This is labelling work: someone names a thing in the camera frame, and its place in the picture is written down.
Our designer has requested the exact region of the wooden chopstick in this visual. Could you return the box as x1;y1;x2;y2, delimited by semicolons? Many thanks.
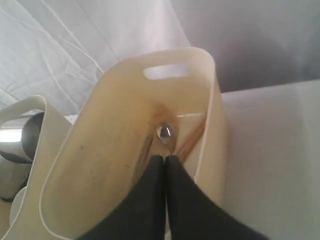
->
174;117;206;160
180;118;206;163

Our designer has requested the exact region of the cream bin with circle mark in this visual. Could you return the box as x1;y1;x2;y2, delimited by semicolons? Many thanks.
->
0;96;72;240

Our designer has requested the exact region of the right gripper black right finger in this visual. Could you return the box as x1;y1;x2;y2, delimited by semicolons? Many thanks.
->
165;155;267;240

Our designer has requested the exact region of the white ceramic bowl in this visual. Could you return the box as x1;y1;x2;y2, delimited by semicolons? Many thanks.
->
9;186;27;232

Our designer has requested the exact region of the steel mug with wire handle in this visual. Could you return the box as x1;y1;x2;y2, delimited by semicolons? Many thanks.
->
0;156;32;203

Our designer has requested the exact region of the steel mug with round handle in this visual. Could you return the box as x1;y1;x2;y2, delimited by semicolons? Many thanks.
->
0;112;45;163

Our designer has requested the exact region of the cream bin with triangle mark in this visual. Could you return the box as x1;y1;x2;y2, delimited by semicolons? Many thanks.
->
39;47;229;240

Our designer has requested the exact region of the small steel spoon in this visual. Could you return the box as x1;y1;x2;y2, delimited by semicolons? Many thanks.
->
156;122;174;151

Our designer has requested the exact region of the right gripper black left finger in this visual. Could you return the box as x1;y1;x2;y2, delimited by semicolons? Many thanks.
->
78;155;166;240

